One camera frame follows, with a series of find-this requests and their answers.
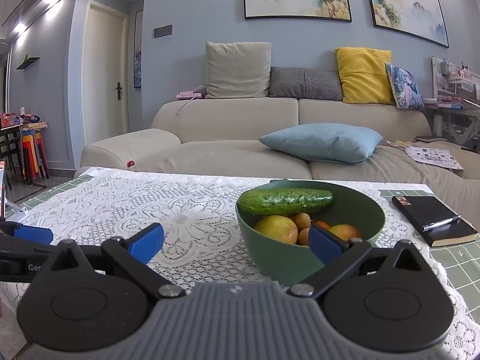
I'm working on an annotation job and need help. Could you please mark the green plastic bowl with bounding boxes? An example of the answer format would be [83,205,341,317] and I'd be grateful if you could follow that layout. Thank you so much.
[235,179,387,286]

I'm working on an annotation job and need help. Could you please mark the white door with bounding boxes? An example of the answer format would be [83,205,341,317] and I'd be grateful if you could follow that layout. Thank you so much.
[82,0,130,145]

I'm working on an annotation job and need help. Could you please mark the stack of colourful stools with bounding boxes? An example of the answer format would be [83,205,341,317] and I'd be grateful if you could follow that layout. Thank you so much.
[19,128,50,181]

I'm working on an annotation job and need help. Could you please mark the cluttered side table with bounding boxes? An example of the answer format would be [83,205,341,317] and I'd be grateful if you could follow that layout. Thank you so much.
[0,112,47,192]

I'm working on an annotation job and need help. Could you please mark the light blue pillow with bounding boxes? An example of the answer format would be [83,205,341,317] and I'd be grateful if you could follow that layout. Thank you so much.
[259,122,384,164]

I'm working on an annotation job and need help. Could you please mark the black silver pen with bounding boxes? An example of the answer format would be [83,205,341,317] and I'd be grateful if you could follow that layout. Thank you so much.
[422,214,461,232]

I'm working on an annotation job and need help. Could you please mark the pink flat case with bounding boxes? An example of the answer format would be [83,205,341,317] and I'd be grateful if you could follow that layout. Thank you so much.
[175,85,208,101]

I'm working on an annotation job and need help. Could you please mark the green cucumber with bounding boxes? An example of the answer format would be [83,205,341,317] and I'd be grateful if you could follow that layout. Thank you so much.
[239,187,334,217]

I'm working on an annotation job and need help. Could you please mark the dark wall shelf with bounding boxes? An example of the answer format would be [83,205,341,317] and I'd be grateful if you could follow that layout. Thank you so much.
[16,55,41,71]

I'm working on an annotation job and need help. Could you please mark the yellow green pear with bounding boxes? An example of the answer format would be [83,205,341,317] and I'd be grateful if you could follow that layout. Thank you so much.
[254,215,299,244]
[328,224,362,241]

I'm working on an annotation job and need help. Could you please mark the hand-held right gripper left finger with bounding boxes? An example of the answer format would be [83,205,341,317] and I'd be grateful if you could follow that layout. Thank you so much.
[44,222,187,300]

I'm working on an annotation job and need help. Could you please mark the black notebook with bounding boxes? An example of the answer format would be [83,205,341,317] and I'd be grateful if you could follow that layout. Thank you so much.
[392,195,479,248]

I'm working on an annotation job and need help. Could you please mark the yellow pillow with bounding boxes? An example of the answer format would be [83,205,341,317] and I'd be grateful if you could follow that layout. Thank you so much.
[335,47,394,105]

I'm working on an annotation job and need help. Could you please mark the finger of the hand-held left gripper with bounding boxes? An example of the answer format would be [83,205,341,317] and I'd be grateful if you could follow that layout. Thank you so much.
[0,220,54,246]
[0,234,61,259]

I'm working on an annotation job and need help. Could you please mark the green grid mat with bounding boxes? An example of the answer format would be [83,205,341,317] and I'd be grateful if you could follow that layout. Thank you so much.
[22,178,480,360]

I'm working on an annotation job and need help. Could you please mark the grey checked pillow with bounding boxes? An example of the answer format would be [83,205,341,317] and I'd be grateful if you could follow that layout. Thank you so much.
[269,67,344,101]

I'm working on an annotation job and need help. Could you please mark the white phone stand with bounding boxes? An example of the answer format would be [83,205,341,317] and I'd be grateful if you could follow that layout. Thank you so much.
[0,199,31,222]

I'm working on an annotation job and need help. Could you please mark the cluttered study desk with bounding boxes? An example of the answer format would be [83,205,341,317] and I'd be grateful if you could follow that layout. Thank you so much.
[424,56,480,151]

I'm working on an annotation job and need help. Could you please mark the blue floral pillow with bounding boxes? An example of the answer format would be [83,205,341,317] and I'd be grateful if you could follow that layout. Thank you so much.
[385,62,426,111]

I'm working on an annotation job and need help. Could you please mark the white lace tablecloth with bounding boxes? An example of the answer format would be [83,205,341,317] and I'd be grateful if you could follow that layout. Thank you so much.
[0,167,469,346]

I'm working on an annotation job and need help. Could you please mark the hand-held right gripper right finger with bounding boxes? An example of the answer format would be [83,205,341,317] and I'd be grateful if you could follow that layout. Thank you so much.
[289,226,432,298]

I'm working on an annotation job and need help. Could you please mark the beige sofa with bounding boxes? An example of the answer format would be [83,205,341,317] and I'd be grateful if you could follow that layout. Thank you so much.
[74,95,480,196]

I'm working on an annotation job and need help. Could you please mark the wide framed landscape painting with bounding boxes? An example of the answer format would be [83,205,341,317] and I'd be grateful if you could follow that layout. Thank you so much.
[362,0,450,49]

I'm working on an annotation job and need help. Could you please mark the white cable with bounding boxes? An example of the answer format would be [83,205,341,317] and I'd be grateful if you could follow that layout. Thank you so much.
[177,95,199,115]

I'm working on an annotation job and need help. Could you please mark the beige pillow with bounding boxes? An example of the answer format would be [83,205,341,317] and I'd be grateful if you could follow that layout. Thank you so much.
[205,41,272,99]

